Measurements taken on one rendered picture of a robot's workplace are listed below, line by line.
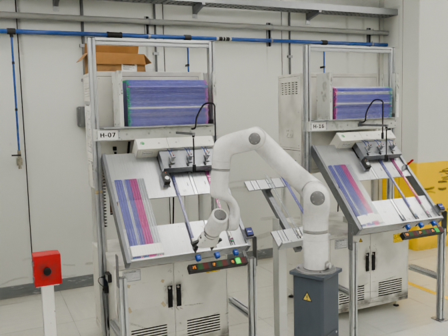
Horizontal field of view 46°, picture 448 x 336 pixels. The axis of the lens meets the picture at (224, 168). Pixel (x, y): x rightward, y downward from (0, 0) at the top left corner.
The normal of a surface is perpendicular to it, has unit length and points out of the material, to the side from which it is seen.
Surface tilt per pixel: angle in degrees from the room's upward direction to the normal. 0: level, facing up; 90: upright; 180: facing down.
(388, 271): 90
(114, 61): 80
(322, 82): 90
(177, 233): 47
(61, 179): 90
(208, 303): 92
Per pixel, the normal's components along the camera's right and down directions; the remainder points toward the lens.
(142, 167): 0.29, -0.62
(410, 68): -0.91, 0.07
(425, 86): 0.41, 0.08
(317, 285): -0.64, 0.10
